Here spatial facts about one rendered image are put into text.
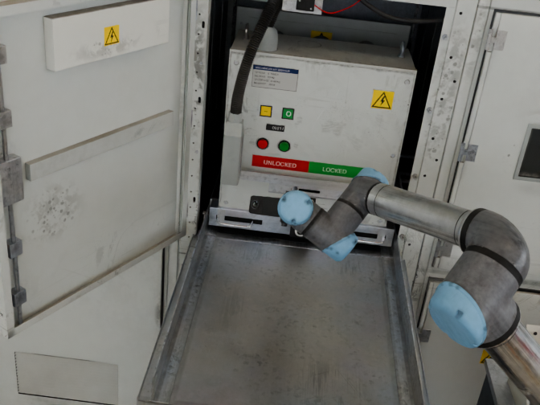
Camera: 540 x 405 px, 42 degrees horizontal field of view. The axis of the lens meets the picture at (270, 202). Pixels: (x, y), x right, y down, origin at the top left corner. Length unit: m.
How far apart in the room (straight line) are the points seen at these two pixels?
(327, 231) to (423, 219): 0.22
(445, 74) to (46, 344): 1.48
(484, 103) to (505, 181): 0.23
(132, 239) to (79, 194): 0.27
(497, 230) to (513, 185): 0.66
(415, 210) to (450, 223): 0.09
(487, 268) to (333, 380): 0.49
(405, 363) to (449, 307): 0.45
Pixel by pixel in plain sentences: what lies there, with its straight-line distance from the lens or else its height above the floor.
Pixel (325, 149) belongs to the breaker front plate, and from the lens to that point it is 1.96.
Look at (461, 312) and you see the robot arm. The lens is 1.28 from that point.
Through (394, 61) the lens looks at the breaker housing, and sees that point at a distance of 1.96.
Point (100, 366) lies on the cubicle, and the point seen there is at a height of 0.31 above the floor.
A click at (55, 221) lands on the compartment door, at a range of 1.71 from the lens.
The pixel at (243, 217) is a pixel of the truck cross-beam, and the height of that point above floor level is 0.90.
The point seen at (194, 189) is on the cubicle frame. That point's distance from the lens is 2.00.
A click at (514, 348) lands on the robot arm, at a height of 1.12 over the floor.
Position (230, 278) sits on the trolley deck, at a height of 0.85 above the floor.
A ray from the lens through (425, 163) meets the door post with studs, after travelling 1.95.
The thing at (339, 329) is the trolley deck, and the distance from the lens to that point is 1.77.
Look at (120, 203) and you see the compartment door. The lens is 1.85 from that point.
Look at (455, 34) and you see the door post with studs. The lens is 1.84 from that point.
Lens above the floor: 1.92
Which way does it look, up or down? 28 degrees down
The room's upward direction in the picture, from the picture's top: 6 degrees clockwise
